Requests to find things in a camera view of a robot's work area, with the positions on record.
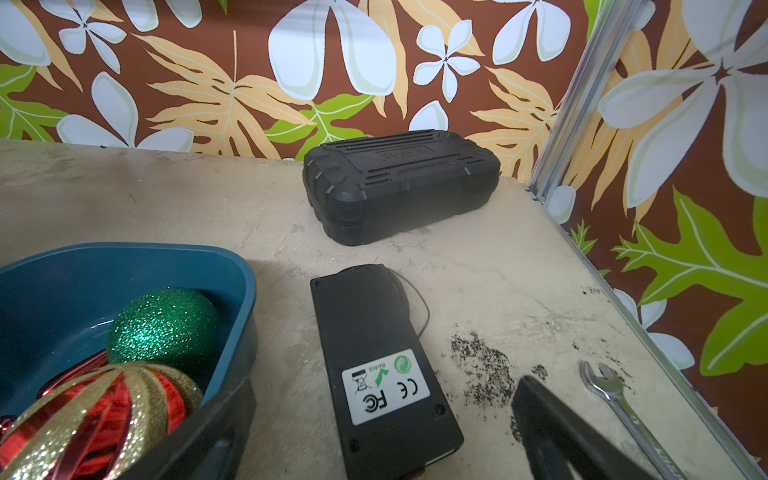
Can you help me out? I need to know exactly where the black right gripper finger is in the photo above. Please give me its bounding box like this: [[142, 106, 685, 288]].
[[511, 376, 652, 480]]

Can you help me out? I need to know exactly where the green glitter ball ornament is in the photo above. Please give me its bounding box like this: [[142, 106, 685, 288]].
[[105, 287, 221, 376]]

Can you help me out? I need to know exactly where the red gold striped ball ornament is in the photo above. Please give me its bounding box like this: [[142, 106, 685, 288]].
[[1, 363, 203, 479]]

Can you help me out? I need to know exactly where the silver combination wrench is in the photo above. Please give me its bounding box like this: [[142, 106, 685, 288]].
[[579, 360, 686, 480]]

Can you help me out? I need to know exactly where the black power adapter with label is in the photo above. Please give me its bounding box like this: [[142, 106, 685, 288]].
[[310, 264, 464, 479]]

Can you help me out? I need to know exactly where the teal plastic bin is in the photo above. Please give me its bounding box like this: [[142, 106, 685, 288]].
[[1, 242, 258, 479]]

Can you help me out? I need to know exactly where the aluminium frame post right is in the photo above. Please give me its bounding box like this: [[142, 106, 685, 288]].
[[528, 0, 644, 205]]

